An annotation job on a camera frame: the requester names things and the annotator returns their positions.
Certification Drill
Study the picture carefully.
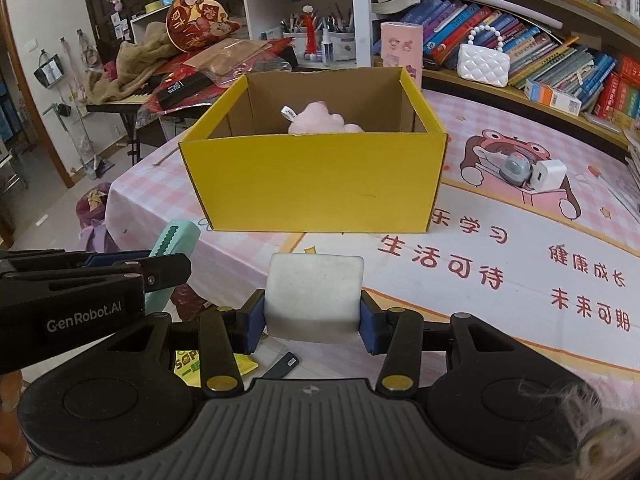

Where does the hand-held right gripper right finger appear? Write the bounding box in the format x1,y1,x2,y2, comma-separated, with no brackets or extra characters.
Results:
359,290,523,393

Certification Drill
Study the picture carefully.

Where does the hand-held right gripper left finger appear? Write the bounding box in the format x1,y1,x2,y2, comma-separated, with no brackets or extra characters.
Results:
107,289,267,395

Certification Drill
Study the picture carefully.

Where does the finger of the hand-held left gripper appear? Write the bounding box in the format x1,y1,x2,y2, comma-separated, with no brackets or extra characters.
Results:
0,254,193,306
0,249,151,277

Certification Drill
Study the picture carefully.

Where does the mint green tape dispenser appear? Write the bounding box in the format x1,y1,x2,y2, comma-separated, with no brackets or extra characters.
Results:
144,220,202,313

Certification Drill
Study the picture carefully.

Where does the white rectangular block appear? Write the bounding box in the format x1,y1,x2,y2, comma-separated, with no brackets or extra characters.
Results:
265,254,365,345

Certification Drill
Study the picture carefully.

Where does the yellow cardboard box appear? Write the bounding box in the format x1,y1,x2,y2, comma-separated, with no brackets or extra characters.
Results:
179,66,448,235

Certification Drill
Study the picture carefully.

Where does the purple cloth bag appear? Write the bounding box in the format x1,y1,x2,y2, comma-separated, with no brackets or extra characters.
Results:
75,182,119,256

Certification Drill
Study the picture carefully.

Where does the yellow green packet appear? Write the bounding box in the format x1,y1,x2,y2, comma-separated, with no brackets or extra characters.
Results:
172,347,259,387

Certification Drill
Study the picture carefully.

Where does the small black device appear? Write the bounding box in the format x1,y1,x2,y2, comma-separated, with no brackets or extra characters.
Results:
260,352,300,380

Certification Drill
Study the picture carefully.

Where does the black folding stand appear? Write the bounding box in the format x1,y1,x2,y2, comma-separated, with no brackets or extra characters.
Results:
85,100,147,167

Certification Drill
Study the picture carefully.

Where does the long black box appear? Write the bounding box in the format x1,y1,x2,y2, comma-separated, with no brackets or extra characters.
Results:
152,72,214,109

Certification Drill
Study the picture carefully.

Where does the brown blanket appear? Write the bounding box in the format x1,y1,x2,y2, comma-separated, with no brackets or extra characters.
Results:
87,25,177,106

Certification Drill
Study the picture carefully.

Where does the black hanging bag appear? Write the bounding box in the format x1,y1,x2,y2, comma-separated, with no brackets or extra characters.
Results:
34,50,64,89

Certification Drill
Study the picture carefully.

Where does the pink plush toy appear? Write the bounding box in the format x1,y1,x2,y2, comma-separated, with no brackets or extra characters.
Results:
287,101,365,135

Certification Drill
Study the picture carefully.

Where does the grey mini desk vacuum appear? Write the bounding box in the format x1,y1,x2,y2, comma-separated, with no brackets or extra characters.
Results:
499,152,533,183

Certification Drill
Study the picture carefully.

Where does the pile of plastic bags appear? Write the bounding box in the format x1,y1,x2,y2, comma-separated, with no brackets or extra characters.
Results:
142,37,296,113

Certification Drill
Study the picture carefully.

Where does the white charger adapter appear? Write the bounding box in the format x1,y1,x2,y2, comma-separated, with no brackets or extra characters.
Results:
529,160,568,192

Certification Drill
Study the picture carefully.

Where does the fuzzy grey sleeve cuff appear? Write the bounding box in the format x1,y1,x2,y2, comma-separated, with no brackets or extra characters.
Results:
517,379,640,480

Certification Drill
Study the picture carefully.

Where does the red paper figure decoration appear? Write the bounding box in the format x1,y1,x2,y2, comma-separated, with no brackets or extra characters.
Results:
165,0,242,53

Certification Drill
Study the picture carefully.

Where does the wooden desk shelf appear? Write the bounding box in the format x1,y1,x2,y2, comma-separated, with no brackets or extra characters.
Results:
420,67,631,153

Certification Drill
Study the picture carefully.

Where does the pink sticker pen holder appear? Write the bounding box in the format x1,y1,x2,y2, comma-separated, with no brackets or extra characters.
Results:
380,21,425,90

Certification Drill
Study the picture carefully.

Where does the white shelf unit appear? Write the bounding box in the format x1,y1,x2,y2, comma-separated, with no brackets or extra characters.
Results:
240,0,373,68

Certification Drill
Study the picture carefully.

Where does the pen cup with pens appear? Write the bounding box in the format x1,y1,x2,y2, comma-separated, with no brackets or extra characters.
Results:
280,5,357,63

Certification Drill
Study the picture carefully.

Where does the blue orange white carton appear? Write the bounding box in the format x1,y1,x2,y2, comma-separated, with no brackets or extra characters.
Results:
524,80,583,116

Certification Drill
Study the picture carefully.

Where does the row of books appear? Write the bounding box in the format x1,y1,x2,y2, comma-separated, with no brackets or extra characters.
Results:
372,0,640,131

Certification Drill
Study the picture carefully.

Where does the white paper roll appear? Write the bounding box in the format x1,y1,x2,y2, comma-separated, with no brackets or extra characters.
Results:
437,0,564,29

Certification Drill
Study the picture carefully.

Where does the white quilted pearl-handle handbag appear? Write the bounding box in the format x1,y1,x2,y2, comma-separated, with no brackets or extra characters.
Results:
457,24,511,86

